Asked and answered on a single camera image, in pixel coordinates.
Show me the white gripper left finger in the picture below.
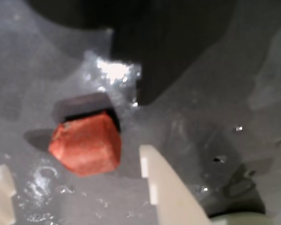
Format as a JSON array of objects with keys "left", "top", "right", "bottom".
[{"left": 0, "top": 164, "right": 16, "bottom": 225}]

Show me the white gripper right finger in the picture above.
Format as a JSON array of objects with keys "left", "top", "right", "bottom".
[{"left": 139, "top": 144, "right": 213, "bottom": 225}]

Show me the red foam cube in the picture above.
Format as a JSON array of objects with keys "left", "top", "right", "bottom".
[{"left": 48, "top": 112, "right": 122, "bottom": 177}]

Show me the dark grey table mat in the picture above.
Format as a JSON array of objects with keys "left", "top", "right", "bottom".
[{"left": 0, "top": 0, "right": 281, "bottom": 225}]

